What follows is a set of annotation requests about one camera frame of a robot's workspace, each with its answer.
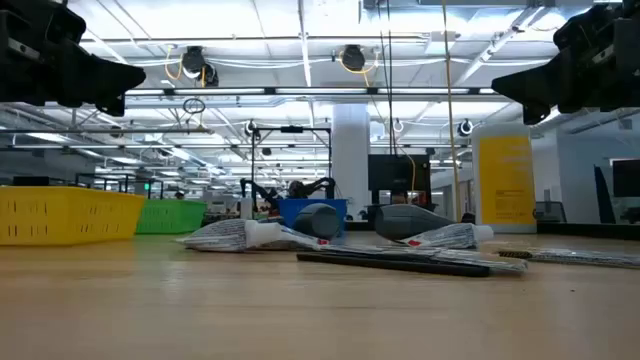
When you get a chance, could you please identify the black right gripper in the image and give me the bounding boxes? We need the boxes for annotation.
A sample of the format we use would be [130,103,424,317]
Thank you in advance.
[491,0,640,125]

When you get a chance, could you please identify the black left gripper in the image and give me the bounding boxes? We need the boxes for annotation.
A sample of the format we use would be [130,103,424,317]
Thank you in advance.
[0,0,147,117]

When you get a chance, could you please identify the black plastic comb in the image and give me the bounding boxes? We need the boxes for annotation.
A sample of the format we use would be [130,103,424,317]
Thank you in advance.
[296,251,491,278]

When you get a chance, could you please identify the white yellow-label wipes canister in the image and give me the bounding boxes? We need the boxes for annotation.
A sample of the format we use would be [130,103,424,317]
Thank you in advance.
[471,122,538,234]

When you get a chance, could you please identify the mesh office chair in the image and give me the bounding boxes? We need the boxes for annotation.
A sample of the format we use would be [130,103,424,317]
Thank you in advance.
[533,200,568,224]

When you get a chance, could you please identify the black background monitor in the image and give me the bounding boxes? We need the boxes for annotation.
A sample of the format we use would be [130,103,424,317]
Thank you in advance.
[368,153,432,192]
[612,158,640,198]

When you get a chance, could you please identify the black slanted panel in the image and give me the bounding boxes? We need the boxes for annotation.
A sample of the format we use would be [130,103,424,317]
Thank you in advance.
[593,164,617,225]

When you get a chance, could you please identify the yellow plastic basket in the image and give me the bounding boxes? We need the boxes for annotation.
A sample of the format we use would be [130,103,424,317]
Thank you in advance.
[0,185,146,246]

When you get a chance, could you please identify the green plastic basket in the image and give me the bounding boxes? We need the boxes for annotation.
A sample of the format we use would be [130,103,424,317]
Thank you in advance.
[135,198,208,235]

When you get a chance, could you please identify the blue plastic basket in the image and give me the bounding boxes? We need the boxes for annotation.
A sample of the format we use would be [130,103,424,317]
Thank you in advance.
[278,198,349,239]

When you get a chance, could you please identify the black background robot arms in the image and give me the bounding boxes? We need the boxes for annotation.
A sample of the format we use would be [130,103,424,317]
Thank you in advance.
[239,177,337,214]

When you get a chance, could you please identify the large ceiling cable reel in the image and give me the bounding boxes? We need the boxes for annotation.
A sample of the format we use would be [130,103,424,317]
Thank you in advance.
[181,45,220,87]
[341,44,367,72]

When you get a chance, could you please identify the black aluminium table frame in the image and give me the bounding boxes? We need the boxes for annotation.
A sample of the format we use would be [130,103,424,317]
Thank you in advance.
[344,219,640,239]

